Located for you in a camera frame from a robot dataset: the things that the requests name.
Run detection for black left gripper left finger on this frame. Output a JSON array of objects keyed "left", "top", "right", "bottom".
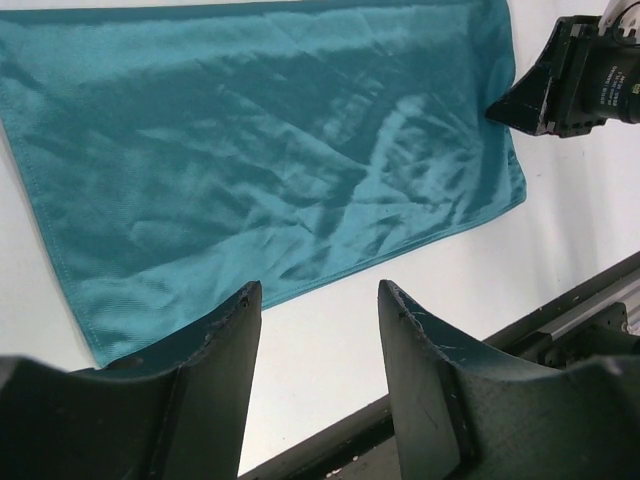
[{"left": 1, "top": 282, "right": 262, "bottom": 479}]

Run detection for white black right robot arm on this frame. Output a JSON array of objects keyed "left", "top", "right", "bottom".
[{"left": 485, "top": 1, "right": 639, "bottom": 138}]

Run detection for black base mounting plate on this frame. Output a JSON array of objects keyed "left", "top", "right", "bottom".
[{"left": 249, "top": 256, "right": 639, "bottom": 479}]

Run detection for teal satin napkin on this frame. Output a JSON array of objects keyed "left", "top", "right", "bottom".
[{"left": 1, "top": 1, "right": 526, "bottom": 366}]

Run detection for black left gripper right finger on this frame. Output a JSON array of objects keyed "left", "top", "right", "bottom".
[{"left": 378, "top": 280, "right": 639, "bottom": 479}]

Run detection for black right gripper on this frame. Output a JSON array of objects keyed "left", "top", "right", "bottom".
[{"left": 485, "top": 14, "right": 639, "bottom": 138}]

